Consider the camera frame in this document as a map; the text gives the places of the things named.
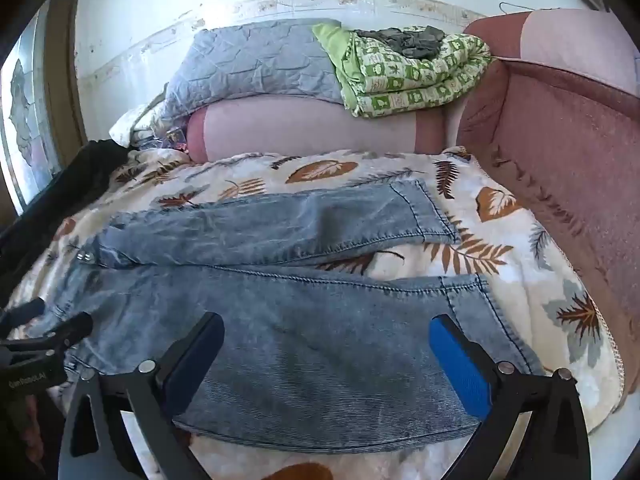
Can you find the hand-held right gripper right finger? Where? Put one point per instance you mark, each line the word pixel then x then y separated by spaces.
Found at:
pixel 457 365

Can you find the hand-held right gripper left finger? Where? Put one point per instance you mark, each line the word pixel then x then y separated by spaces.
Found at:
pixel 192 360

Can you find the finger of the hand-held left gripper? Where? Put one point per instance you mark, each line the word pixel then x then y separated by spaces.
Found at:
pixel 70 327
pixel 25 312

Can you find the blue denim pants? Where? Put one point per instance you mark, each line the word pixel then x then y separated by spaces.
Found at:
pixel 300 320

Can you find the leaf print blanket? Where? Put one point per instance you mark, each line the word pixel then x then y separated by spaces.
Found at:
pixel 500 280

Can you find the black cloth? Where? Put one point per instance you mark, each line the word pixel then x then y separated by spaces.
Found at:
pixel 65 185

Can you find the white crumpled cloth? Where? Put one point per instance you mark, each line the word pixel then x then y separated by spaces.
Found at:
pixel 130 125

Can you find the colourful small packet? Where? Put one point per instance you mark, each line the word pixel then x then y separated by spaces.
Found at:
pixel 176 139

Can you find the green patterned quilt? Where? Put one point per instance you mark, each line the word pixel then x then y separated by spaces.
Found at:
pixel 400 92

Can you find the grey quilted blanket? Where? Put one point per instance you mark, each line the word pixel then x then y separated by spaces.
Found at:
pixel 250 60

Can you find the dark grey cloth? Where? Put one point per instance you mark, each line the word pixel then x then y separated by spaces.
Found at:
pixel 400 40

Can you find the window with wooden frame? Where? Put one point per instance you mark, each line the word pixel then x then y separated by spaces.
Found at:
pixel 25 110

